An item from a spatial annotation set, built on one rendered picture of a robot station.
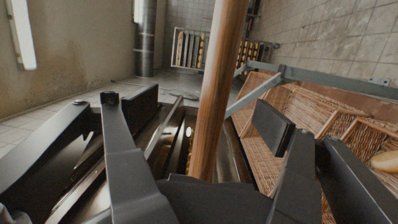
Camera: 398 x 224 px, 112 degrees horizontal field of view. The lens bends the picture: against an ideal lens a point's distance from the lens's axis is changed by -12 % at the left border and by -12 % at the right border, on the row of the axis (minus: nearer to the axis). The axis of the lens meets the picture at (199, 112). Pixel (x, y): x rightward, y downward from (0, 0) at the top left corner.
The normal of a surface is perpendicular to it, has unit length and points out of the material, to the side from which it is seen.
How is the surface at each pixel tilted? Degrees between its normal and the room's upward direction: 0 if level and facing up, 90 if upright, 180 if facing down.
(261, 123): 0
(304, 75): 90
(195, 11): 90
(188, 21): 90
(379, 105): 0
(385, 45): 0
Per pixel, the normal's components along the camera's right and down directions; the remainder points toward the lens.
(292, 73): -0.04, 0.36
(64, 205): 0.14, -0.92
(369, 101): -0.99, -0.14
